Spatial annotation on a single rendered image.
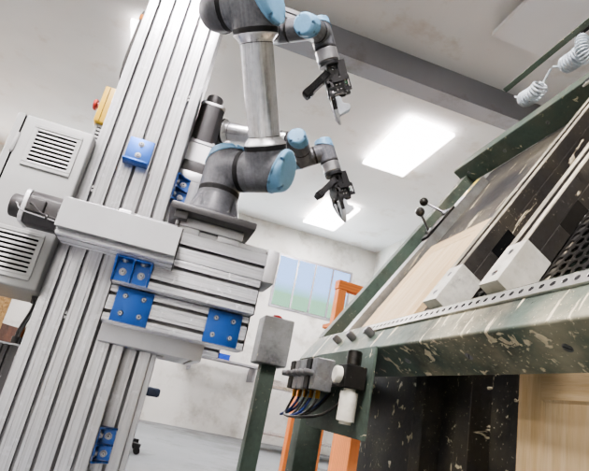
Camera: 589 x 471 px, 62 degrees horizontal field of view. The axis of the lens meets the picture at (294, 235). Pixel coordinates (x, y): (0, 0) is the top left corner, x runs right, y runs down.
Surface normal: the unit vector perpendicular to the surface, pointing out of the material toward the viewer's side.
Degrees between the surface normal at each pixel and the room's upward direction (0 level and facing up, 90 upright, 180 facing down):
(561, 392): 90
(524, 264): 90
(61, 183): 90
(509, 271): 90
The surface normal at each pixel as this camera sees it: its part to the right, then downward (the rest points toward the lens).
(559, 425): -0.95, -0.26
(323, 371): 0.27, -0.27
